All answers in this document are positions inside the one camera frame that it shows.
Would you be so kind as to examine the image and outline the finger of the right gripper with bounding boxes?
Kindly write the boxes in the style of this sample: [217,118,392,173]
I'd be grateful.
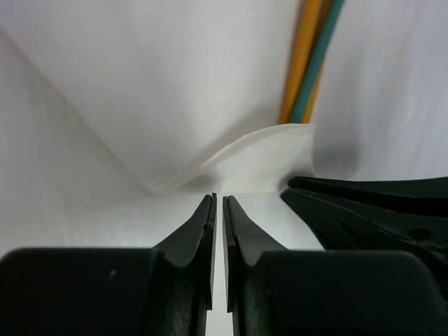
[286,176,447,218]
[281,188,447,280]

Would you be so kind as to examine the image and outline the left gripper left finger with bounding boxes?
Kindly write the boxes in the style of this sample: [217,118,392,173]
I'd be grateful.
[139,193,217,335]

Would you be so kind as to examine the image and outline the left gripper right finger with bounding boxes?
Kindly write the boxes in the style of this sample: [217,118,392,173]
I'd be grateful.
[223,196,288,335]

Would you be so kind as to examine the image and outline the teal plastic spoon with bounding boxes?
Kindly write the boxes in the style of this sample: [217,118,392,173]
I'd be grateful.
[288,1,344,123]

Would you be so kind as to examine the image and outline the white paper napkin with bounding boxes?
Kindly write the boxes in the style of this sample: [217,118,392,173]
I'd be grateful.
[1,1,447,186]

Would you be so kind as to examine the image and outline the orange plastic fork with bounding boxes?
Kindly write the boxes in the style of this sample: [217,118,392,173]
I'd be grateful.
[300,0,333,123]

